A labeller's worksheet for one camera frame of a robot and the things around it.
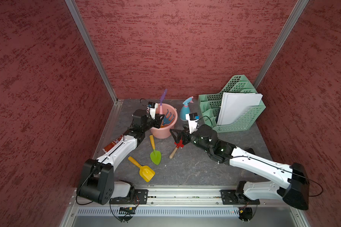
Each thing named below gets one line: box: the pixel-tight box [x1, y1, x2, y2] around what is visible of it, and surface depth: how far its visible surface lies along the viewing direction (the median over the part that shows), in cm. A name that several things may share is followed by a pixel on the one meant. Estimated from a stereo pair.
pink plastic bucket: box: [150, 103, 178, 140], surface depth 95 cm
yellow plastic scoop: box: [127, 156, 156, 183], surface depth 83 cm
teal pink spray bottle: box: [179, 96, 194, 122], surface depth 99 cm
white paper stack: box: [216, 92, 263, 126], surface depth 89 cm
